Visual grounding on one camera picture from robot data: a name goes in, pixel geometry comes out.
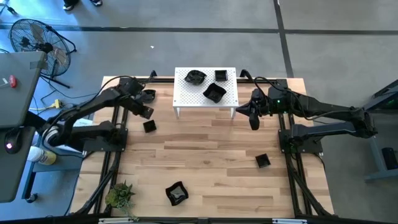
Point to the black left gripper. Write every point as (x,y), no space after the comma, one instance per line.
(138,107)

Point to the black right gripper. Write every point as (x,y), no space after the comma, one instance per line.
(261,102)

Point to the black leaf-shaped mini plate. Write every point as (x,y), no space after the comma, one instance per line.
(151,95)
(195,77)

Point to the black small square mini plate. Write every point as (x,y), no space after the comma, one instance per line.
(149,126)
(221,75)
(263,160)

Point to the black wavy square mini plate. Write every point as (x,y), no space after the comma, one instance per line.
(214,92)
(177,193)

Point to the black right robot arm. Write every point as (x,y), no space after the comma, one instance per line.
(326,109)

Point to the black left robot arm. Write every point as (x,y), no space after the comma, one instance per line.
(93,102)

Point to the white perforated metal shelf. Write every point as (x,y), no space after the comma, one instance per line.
(186,96)

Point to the white paper sheet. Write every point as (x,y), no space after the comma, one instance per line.
(84,122)

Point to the yellow power plug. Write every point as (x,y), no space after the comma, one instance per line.
(57,104)

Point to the small green potted plant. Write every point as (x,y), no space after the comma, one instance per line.
(119,196)

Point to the blue grey cart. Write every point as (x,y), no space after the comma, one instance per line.
(62,161)

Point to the black floor fan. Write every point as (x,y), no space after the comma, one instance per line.
(40,46)

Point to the white and yellow bottle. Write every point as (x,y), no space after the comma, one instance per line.
(42,155)

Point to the person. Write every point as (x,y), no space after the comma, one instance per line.
(68,6)

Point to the small red object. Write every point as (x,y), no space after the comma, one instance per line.
(13,81)

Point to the black computer mouse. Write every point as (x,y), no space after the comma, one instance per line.
(14,138)

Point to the grey metal cart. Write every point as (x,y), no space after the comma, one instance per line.
(377,157)

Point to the black device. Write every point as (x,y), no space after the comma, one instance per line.
(390,158)

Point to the office chair base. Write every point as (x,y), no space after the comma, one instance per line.
(12,12)

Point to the dark grey lower desk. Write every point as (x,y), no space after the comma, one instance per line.
(12,186)

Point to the black aluminium table frame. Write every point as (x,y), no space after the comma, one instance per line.
(161,80)

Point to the silver metal bracket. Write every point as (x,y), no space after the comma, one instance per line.
(289,221)
(115,221)

